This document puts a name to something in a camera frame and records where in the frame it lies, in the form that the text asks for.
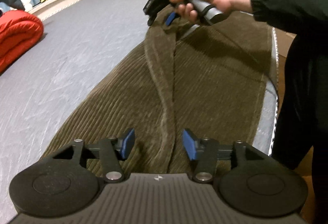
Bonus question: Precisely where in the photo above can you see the person's black sleeved forearm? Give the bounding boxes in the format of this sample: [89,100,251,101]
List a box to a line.
[251,0,327,34]

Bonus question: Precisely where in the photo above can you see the red folded blanket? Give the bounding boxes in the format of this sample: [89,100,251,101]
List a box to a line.
[0,10,44,72]

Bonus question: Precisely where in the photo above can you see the brown corduroy pants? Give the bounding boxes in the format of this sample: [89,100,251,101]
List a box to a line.
[45,7,273,174]

